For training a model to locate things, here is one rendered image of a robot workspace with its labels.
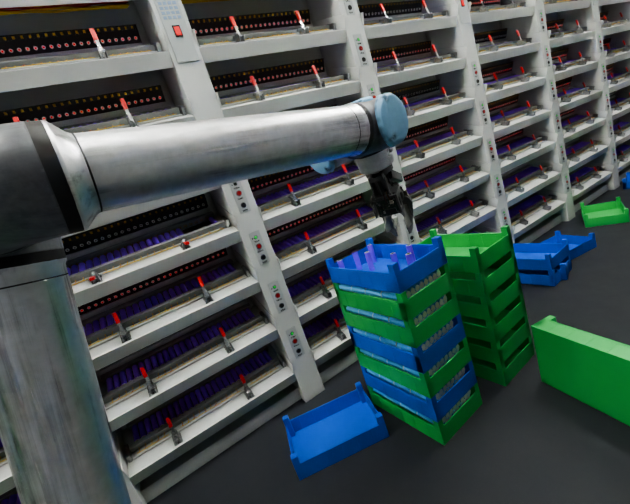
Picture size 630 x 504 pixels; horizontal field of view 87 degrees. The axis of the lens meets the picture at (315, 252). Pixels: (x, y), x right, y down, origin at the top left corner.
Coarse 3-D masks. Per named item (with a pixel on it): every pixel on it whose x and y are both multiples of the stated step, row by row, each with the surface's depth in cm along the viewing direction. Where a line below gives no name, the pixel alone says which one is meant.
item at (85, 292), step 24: (192, 216) 125; (216, 216) 129; (120, 240) 114; (216, 240) 113; (240, 240) 118; (144, 264) 104; (168, 264) 107; (72, 288) 97; (96, 288) 97; (120, 288) 101
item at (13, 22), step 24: (240, 0) 132; (264, 0) 137; (288, 0) 142; (0, 24) 99; (24, 24) 102; (48, 24) 105; (72, 24) 107; (96, 24) 110; (120, 24) 114; (312, 24) 148; (312, 48) 148; (144, 72) 118; (216, 72) 129; (0, 96) 100; (24, 96) 103; (48, 96) 105; (72, 96) 108; (168, 96) 122
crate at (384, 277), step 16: (368, 240) 115; (432, 240) 92; (352, 256) 113; (384, 256) 114; (400, 256) 107; (416, 256) 102; (432, 256) 90; (336, 272) 105; (352, 272) 98; (368, 272) 91; (384, 272) 86; (400, 272) 84; (416, 272) 87; (432, 272) 90; (384, 288) 88; (400, 288) 84
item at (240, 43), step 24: (192, 24) 120; (216, 24) 125; (240, 24) 129; (264, 24) 134; (288, 24) 139; (336, 24) 136; (216, 48) 110; (240, 48) 114; (264, 48) 118; (288, 48) 123
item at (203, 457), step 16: (352, 352) 147; (320, 368) 143; (336, 368) 143; (272, 400) 132; (288, 400) 133; (256, 416) 127; (272, 416) 130; (224, 432) 123; (240, 432) 124; (192, 448) 120; (208, 448) 118; (224, 448) 121; (176, 464) 115; (192, 464) 116; (144, 480) 113; (160, 480) 111; (176, 480) 114; (144, 496) 109
